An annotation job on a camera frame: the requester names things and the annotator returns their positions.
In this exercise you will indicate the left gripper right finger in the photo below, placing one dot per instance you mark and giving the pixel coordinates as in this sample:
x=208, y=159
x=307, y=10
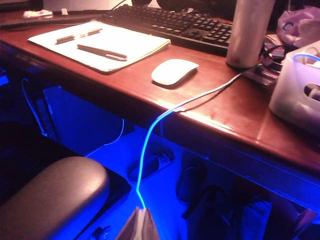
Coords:
x=151, y=230

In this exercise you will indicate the silver and black pen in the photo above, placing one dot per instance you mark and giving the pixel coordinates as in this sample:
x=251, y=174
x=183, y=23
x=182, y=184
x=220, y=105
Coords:
x=77, y=36

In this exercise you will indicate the dark slipper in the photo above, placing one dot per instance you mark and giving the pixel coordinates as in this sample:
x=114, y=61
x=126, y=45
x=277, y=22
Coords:
x=191, y=182

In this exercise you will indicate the white computer mouse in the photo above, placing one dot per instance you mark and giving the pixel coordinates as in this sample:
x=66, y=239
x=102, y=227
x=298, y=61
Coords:
x=173, y=71

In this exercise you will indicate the white bottle dark cap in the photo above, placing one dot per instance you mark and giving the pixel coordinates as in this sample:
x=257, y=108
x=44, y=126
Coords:
x=246, y=32

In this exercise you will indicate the floor power strip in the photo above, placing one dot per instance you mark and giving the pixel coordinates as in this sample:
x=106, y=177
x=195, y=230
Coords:
x=150, y=166

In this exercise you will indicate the grey chair armrest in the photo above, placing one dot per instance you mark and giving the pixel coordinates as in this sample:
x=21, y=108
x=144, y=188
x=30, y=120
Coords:
x=55, y=197

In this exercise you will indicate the crumpled purple plastic bag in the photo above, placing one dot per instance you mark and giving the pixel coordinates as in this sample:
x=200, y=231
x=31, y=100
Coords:
x=300, y=27

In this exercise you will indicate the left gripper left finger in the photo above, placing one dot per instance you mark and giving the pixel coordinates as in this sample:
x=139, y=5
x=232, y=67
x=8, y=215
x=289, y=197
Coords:
x=133, y=228

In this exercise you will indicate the white notepad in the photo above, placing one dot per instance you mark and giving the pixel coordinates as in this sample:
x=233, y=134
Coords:
x=125, y=42

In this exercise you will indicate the black keyboard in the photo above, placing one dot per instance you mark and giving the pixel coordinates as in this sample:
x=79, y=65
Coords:
x=175, y=25

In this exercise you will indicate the crumpled white tissue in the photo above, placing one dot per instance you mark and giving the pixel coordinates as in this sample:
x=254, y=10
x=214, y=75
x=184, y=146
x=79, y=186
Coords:
x=37, y=13

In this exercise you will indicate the small white plug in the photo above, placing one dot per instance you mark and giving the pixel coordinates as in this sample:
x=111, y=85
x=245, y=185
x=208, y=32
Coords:
x=64, y=11

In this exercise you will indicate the black pen with clip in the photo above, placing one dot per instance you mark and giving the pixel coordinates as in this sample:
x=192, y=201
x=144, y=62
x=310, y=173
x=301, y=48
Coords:
x=100, y=51

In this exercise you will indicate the translucent plastic storage box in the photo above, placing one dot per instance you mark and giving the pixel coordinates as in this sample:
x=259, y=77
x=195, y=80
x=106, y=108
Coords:
x=287, y=100

